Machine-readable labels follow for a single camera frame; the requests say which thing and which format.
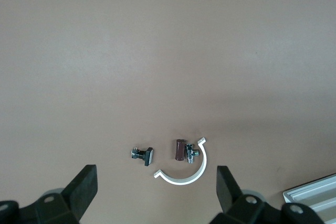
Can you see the black square push button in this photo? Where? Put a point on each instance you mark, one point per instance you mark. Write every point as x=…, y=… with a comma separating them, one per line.
x=147, y=157

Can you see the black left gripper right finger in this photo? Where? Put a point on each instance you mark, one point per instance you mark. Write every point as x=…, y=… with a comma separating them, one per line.
x=228, y=190

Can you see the small chrome valve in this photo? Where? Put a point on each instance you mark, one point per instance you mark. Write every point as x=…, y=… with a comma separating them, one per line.
x=189, y=153

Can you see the brown cylinder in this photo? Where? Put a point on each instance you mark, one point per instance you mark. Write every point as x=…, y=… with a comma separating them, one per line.
x=179, y=150

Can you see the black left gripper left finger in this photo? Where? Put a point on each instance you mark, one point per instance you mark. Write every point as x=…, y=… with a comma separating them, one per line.
x=81, y=190

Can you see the white drawer cabinet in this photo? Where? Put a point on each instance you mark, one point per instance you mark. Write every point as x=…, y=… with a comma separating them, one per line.
x=315, y=192

